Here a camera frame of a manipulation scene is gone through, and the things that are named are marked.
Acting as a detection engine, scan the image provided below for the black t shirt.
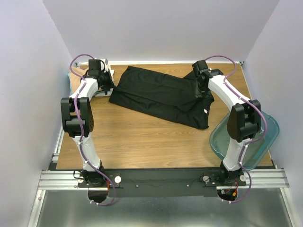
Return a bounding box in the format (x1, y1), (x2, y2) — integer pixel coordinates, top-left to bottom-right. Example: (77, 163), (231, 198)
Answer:
(109, 66), (214, 130)

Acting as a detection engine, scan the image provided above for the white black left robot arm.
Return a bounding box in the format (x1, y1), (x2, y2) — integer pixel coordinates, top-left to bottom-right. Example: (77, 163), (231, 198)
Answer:
(60, 59), (115, 187)

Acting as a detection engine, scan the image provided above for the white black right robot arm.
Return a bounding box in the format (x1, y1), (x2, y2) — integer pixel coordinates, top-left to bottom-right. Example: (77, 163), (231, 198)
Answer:
(192, 60), (266, 185)

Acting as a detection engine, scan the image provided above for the folded white printed t shirt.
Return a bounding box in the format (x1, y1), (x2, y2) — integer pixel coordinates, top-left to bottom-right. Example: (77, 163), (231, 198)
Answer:
(93, 70), (115, 97)

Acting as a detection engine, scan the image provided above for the folded tan t shirt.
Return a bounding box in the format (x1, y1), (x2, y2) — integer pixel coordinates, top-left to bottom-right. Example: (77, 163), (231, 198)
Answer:
(69, 67), (86, 95)

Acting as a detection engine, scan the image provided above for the teal plastic bin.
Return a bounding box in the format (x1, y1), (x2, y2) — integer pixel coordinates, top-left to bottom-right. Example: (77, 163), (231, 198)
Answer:
(210, 112), (280, 170)

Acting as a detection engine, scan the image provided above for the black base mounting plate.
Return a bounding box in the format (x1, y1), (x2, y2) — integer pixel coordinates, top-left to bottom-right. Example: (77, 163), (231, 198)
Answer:
(78, 167), (246, 201)

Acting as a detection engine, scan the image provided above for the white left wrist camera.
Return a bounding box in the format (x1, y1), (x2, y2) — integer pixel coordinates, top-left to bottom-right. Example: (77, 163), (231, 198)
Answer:
(95, 58), (111, 72)

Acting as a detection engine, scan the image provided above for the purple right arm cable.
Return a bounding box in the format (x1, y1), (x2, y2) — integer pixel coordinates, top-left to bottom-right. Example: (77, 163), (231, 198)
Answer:
(204, 55), (268, 205)

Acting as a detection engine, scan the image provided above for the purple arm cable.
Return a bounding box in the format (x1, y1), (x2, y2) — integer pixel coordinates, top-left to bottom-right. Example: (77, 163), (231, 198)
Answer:
(69, 53), (116, 207)
(204, 55), (268, 205)

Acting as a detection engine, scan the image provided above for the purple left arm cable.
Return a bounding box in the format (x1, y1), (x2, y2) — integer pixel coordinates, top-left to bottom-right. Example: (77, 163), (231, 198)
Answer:
(69, 53), (116, 207)

